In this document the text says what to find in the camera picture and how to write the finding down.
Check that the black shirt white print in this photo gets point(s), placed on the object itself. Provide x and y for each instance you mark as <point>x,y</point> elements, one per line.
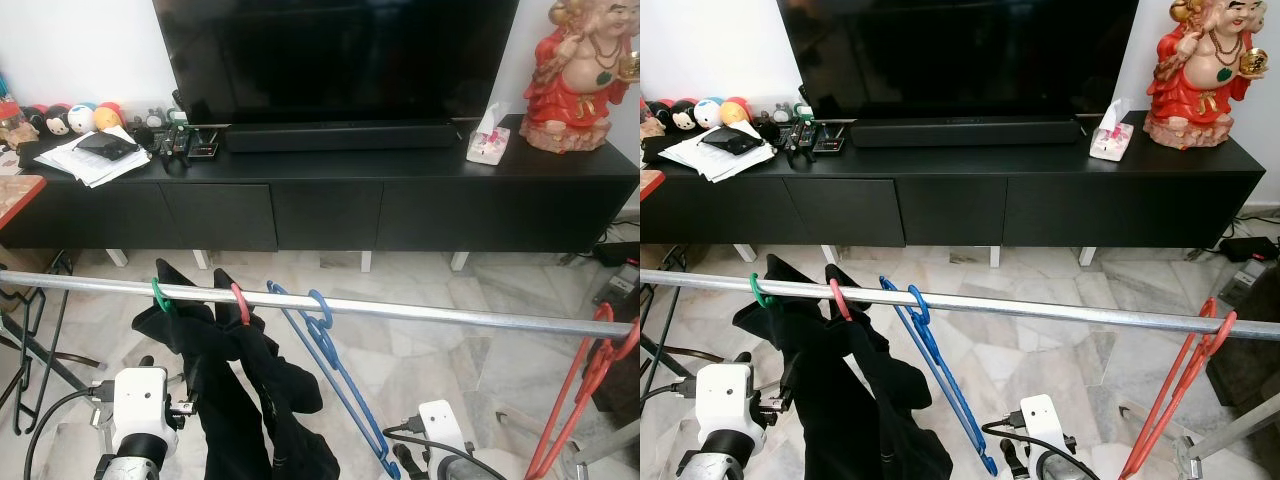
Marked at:
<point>900,400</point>
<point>285,400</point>

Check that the green plastic hanger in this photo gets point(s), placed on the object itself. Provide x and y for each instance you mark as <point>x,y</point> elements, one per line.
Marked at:
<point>757,292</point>
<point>160,298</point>

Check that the black shirt green logo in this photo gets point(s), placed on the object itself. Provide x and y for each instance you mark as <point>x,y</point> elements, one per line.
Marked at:
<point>180,345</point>
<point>790,340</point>

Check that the silver metal clothes rack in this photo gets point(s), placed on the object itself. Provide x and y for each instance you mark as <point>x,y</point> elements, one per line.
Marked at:
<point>1080,312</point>
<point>450,314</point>

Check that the dark brown sofa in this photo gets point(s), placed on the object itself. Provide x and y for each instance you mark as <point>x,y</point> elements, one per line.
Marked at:
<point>1250,385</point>
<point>625,385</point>

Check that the grey floor box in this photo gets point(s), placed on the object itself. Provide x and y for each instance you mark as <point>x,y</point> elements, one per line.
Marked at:
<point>612,290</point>
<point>1250,282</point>

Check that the black power adapter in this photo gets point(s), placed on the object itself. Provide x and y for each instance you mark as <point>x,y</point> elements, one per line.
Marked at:
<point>617,254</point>
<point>1250,248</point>

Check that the white paper stack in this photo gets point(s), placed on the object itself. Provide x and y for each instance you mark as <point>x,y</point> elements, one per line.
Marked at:
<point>720,163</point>
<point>95,168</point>

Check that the black tv console cabinet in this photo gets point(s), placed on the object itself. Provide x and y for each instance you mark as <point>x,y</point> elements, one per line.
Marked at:
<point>450,210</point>
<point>1080,205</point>

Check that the marble pattern folding table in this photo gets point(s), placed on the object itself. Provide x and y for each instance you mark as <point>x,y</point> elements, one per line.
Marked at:
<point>15,195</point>
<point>650,182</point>

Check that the black pouch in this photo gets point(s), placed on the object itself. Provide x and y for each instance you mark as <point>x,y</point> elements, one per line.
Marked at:
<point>105,145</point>
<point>730,141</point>

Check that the green circuit board gadget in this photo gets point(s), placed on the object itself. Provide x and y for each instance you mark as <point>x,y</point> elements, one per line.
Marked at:
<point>803,120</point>
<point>178,125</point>

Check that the small grey figurine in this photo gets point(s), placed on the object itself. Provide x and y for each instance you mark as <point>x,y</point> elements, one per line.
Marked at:
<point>772,113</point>
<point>150,116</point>

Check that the orange round plush toy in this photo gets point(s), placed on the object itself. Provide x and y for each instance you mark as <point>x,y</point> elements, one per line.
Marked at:
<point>107,116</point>
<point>735,111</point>

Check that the white blue round plush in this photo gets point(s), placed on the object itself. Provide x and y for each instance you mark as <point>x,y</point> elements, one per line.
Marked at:
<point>708,113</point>
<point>82,117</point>

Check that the black white mouse plush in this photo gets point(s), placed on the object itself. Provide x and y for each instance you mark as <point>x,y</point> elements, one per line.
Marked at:
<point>683,117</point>
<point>57,120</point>

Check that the black round plush toy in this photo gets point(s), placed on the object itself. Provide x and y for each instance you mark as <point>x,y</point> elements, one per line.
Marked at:
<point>35,118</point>
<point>660,115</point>

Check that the white pink tissue box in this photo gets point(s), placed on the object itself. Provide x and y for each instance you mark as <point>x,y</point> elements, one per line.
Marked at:
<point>1110,145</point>
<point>487,148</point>

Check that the black flat television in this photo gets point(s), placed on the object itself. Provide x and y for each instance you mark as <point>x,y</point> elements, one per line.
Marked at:
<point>960,60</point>
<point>330,60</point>

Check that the red laughing buddha statue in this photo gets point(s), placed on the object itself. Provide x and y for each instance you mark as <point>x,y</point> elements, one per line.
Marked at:
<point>1195,90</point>
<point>570,90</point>

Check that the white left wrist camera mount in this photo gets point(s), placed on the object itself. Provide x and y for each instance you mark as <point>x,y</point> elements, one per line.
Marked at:
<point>140,400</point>
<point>728,400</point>

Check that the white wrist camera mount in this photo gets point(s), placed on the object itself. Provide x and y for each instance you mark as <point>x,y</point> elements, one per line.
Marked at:
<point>1042,425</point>
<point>442,430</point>
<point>140,400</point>
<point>728,400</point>

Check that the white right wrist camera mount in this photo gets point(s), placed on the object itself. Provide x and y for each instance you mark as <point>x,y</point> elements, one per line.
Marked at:
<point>1042,425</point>
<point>442,430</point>

